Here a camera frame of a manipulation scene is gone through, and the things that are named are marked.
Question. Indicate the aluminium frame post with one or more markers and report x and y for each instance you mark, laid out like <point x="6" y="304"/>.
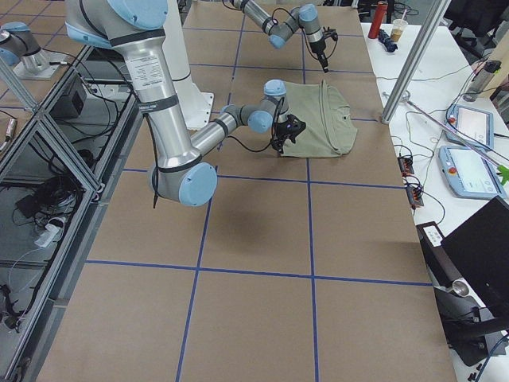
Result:
<point x="417" y="51"/>

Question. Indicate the near teach pendant tablet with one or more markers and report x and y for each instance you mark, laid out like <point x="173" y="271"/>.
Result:
<point x="468" y="174"/>

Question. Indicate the iced coffee cup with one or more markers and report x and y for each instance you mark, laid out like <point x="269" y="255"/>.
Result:
<point x="398" y="27"/>

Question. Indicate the black power box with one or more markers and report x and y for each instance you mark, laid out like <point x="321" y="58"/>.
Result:
<point x="71" y="101"/>

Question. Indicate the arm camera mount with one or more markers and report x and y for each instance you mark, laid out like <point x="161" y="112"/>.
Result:
<point x="330" y="33"/>

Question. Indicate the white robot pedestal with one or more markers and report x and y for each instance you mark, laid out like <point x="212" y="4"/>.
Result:
<point x="195" y="104"/>

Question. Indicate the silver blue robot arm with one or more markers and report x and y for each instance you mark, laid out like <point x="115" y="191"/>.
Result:
<point x="134" y="29"/>
<point x="304" y="18"/>

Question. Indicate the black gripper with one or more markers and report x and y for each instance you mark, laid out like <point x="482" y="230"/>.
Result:
<point x="282" y="133"/>
<point x="318" y="48"/>

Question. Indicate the reacher grabber stick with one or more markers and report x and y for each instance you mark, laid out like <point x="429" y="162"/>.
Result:
<point x="449" y="127"/>

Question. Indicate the olive green long-sleeve shirt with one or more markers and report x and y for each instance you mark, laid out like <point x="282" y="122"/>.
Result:
<point x="329" y="129"/>

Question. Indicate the teach pendant tablet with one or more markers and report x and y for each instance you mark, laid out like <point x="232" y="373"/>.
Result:
<point x="468" y="174"/>
<point x="470" y="124"/>

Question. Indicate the red water bottle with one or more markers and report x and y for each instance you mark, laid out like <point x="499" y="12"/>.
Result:
<point x="377" y="19"/>

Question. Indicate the far teach pendant tablet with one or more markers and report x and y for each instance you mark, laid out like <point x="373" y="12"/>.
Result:
<point x="470" y="124"/>

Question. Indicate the grey robot arm at edge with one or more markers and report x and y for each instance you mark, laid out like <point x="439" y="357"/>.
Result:
<point x="21" y="51"/>

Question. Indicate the folded dark blue umbrella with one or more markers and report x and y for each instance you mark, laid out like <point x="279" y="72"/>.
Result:
<point x="389" y="45"/>

